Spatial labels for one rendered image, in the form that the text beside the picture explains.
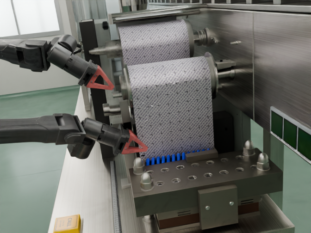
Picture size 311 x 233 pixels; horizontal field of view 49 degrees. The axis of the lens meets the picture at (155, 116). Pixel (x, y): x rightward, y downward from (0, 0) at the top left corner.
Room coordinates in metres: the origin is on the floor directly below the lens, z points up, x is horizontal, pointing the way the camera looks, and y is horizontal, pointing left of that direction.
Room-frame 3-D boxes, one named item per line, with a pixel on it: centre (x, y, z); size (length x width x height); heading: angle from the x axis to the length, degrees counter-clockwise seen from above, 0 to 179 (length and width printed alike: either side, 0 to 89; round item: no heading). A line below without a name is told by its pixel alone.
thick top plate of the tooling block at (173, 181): (0.85, -0.11, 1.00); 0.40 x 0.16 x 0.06; 97
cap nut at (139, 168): (0.88, 0.06, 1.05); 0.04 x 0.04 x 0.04
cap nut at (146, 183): (0.78, 0.04, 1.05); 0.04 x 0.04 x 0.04
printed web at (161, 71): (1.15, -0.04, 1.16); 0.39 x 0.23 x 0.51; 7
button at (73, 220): (0.82, 0.28, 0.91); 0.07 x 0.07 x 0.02; 7
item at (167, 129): (0.96, -0.06, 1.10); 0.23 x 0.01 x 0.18; 97
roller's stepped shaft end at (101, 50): (1.25, 0.18, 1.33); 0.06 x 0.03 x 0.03; 97
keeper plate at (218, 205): (0.76, -0.14, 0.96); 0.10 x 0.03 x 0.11; 97
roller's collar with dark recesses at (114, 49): (1.25, 0.12, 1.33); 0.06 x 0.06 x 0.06; 7
